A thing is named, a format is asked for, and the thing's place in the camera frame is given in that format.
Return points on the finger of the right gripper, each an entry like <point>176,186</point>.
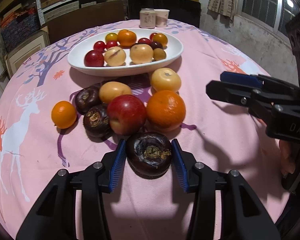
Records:
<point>229,92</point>
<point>240,78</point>

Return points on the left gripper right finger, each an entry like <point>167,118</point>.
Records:
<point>243,215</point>

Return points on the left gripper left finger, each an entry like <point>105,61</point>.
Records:
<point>52,216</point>

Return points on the yellow round pear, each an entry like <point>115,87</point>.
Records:
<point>165,79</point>

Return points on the dark purple mangosteen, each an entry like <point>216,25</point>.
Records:
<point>149,154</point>

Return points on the small orange mandarin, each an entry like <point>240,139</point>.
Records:
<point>126,38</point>

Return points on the red cherry tomato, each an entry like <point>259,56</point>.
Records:
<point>99,46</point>

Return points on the right hand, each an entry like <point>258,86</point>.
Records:
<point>287,164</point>

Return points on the large orange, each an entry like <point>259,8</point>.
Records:
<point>166,111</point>

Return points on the window with grille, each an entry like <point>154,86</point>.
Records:
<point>272,14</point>

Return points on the yellow orange passionfruit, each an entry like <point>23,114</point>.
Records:
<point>161,38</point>

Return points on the small orange tangerine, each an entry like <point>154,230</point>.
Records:
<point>63,114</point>

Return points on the beige paper cup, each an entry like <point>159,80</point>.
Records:
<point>161,17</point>

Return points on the pink patterned tablecloth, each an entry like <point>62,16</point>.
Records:
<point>221,135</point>

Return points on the red apple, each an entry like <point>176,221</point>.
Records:
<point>127,114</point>

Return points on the beige patterned tin can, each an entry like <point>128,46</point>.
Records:
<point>147,18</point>

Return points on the yellow striped pepino melon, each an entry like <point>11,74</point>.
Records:
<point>115,56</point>

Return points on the brown cardboard panel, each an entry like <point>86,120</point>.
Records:
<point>85,18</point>

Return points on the red plum on plate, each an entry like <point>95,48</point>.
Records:
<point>94,59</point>

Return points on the white oval plate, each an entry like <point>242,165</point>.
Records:
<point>77,55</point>

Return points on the beige framed board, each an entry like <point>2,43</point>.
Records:
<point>27,48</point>

